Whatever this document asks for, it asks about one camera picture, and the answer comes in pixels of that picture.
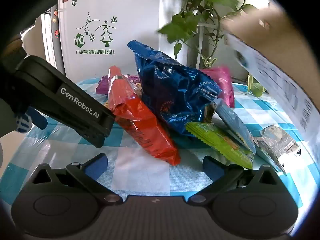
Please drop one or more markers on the green pothos plant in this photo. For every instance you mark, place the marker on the green pothos plant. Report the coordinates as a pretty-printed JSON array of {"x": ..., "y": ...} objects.
[{"x": 200, "y": 0}]

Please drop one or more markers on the silver foil snack packet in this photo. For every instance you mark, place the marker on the silver foil snack packet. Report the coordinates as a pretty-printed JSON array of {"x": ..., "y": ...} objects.
[{"x": 275, "y": 142}]

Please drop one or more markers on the blue white checked tablecloth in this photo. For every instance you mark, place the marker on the blue white checked tablecloth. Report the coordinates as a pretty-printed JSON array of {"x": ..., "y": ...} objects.
[{"x": 140, "y": 175}]

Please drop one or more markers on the white fridge with tree print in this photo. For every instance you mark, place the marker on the white fridge with tree print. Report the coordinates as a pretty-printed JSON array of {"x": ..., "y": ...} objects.
[{"x": 112, "y": 17}]

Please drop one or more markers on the green snack packet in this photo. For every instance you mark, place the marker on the green snack packet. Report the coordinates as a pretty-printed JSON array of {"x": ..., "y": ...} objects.
[{"x": 220, "y": 142}]

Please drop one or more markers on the red snack packet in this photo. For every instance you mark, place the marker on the red snack packet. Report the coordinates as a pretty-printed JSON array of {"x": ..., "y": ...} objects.
[{"x": 140, "y": 125}]

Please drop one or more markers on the purple snack packet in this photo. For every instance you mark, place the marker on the purple snack packet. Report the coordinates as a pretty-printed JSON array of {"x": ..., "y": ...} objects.
[{"x": 102, "y": 86}]

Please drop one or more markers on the person's left hand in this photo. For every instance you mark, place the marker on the person's left hand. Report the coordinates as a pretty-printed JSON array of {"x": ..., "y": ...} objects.
[{"x": 23, "y": 123}]

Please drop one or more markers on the dark blue snack packet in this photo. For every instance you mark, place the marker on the dark blue snack packet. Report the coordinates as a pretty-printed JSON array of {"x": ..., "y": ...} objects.
[{"x": 170, "y": 92}]

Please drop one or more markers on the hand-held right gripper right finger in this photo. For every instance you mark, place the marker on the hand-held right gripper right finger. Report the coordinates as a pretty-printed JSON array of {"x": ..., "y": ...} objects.
[{"x": 212, "y": 166}]

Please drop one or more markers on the pink snack packet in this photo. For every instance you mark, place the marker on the pink snack packet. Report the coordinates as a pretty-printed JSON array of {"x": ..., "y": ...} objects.
[{"x": 225, "y": 85}]

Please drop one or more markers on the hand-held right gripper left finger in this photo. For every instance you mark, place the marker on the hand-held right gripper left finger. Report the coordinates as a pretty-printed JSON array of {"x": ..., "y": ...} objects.
[{"x": 96, "y": 166}]

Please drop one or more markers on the cardboard box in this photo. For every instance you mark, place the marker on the cardboard box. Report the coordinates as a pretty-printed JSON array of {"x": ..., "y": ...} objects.
[{"x": 275, "y": 85}]

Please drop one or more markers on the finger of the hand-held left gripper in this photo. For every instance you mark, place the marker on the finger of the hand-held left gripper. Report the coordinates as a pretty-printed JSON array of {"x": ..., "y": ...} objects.
[
  {"x": 37, "y": 120},
  {"x": 96, "y": 137}
]

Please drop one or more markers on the light blue snack packet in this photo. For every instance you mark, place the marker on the light blue snack packet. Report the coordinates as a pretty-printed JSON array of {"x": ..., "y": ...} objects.
[{"x": 232, "y": 122}]

